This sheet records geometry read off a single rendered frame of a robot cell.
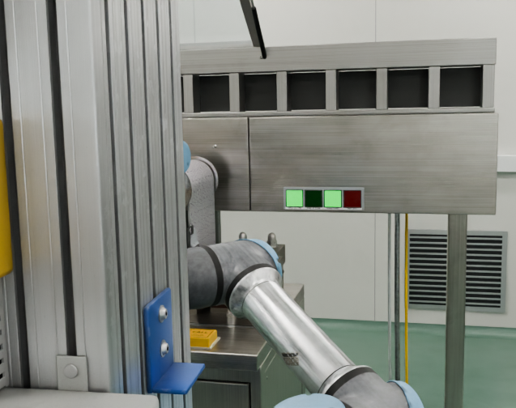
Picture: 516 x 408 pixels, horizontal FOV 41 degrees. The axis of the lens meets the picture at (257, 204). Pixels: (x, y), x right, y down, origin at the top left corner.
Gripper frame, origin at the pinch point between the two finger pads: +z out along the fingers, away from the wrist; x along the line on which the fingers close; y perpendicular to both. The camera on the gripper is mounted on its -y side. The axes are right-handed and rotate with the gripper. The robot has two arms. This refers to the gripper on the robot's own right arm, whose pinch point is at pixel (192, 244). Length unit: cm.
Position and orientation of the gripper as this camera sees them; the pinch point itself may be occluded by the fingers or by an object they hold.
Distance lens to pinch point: 194.3
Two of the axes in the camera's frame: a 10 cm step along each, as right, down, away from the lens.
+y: -0.2, -9.9, -1.4
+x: -9.7, -0.1, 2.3
